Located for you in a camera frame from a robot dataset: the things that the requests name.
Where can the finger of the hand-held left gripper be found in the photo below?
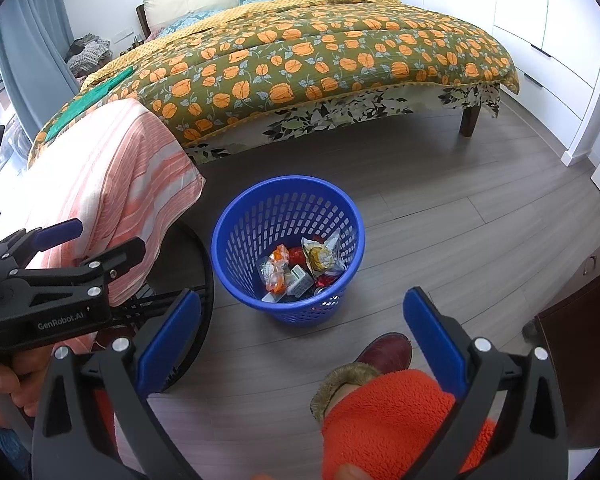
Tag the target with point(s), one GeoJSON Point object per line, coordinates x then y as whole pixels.
{"type": "Point", "coordinates": [120, 257]}
{"type": "Point", "coordinates": [60, 234]}

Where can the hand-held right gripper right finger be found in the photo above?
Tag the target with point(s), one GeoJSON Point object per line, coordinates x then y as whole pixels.
{"type": "Point", "coordinates": [436, 345]}

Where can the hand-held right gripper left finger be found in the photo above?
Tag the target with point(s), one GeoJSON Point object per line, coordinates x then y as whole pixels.
{"type": "Point", "coordinates": [170, 342]}

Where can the blue plastic wastebasket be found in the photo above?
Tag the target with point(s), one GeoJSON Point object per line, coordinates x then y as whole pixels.
{"type": "Point", "coordinates": [240, 220]}

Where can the orange snack packet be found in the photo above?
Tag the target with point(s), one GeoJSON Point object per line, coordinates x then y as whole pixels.
{"type": "Point", "coordinates": [276, 270]}

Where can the white milk carton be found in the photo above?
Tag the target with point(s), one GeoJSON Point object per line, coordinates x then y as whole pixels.
{"type": "Point", "coordinates": [300, 280]}

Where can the red plastic wrapper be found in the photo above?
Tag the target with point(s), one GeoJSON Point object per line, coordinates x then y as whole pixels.
{"type": "Point", "coordinates": [296, 256]}

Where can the person's left hand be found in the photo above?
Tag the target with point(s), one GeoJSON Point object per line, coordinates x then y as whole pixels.
{"type": "Point", "coordinates": [15, 375]}

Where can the maroon fur-lined shoe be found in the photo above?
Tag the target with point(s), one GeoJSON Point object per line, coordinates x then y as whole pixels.
{"type": "Point", "coordinates": [385, 352]}

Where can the person's orange fleece pants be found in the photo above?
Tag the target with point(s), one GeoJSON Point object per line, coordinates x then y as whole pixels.
{"type": "Point", "coordinates": [390, 420]}

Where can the grey washing machine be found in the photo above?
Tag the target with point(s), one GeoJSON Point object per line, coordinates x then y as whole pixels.
{"type": "Point", "coordinates": [15, 145]}

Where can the green folded cloth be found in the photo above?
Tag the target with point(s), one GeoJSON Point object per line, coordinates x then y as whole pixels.
{"type": "Point", "coordinates": [95, 95]}

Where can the dark brown wooden cabinet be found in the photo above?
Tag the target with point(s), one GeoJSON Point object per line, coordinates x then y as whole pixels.
{"type": "Point", "coordinates": [580, 350]}

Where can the grey-blue curtain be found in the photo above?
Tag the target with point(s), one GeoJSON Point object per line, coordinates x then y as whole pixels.
{"type": "Point", "coordinates": [35, 60]}

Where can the pile of clothes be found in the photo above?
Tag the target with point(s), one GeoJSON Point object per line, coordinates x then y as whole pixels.
{"type": "Point", "coordinates": [90, 57]}

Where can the dark wooden bed leg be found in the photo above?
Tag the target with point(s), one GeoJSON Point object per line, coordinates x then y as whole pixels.
{"type": "Point", "coordinates": [469, 122]}

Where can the leaf print bed skirt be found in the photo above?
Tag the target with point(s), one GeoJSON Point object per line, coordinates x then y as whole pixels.
{"type": "Point", "coordinates": [330, 116]}

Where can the bed with orange-flower quilt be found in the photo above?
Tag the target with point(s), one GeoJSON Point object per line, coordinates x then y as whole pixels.
{"type": "Point", "coordinates": [305, 60]}

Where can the yellow blanket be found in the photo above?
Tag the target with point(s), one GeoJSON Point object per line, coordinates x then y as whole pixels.
{"type": "Point", "coordinates": [300, 2]}

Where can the white wardrobe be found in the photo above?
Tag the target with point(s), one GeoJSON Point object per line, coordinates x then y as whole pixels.
{"type": "Point", "coordinates": [530, 10]}

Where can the black round table frame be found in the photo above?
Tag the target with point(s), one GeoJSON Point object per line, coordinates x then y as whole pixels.
{"type": "Point", "coordinates": [207, 270]}

